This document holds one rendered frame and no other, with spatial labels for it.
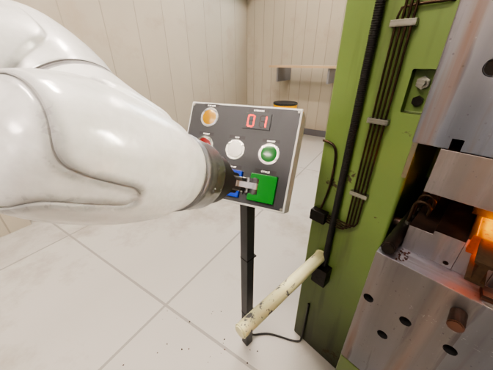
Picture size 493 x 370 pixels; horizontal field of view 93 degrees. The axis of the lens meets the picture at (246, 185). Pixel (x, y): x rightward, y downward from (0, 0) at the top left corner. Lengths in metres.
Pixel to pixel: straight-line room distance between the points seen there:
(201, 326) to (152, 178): 1.41
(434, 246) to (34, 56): 0.71
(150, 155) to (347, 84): 0.68
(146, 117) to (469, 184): 0.56
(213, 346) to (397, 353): 0.93
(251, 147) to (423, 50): 0.45
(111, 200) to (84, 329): 1.61
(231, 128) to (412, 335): 0.69
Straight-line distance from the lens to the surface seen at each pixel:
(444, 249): 0.67
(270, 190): 0.62
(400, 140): 0.75
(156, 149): 0.18
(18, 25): 0.29
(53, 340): 1.81
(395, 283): 0.68
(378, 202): 0.82
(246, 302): 1.18
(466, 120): 0.58
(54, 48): 0.28
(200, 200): 0.27
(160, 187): 0.19
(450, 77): 0.57
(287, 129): 0.65
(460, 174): 0.60
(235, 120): 0.70
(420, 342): 0.77
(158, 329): 1.60
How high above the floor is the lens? 1.31
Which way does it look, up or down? 28 degrees down
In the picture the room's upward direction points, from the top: straight up
